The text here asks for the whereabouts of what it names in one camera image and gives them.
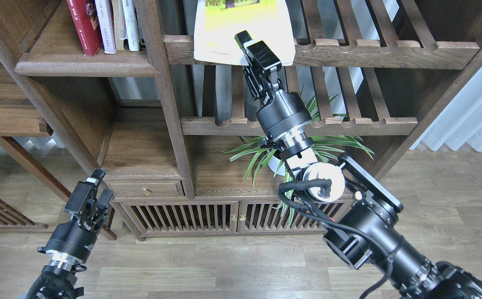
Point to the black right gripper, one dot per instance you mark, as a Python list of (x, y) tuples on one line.
[(282, 115)]

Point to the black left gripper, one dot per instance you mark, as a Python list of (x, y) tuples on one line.
[(73, 241)]

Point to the yellow green cover book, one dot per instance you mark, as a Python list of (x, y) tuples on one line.
[(218, 21)]

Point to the white lavender cover book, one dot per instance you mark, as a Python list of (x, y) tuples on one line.
[(105, 18)]

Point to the red cover book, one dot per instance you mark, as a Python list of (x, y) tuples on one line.
[(84, 15)]

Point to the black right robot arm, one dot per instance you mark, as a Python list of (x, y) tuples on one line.
[(357, 212)]

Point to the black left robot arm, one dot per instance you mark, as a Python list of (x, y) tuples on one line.
[(56, 281)]

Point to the brass drawer knob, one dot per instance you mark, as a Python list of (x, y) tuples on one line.
[(146, 191)]

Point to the white plant pot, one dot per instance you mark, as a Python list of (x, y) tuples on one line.
[(277, 166)]

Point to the dark wooden bookshelf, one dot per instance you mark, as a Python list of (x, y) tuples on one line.
[(381, 70)]

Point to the upright dark green book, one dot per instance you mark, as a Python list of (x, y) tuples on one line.
[(141, 36)]

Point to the upright white book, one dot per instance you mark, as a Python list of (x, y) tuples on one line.
[(132, 29)]

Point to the upright beige book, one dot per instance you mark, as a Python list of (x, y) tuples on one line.
[(120, 34)]

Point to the white pleated curtain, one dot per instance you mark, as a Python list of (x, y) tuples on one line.
[(460, 123)]

